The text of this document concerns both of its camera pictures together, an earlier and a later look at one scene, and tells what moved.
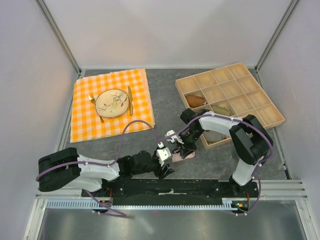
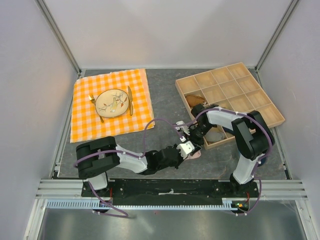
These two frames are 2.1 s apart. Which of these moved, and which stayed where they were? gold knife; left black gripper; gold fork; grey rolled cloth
Moved: left black gripper
Stayed: grey rolled cloth; gold fork; gold knife
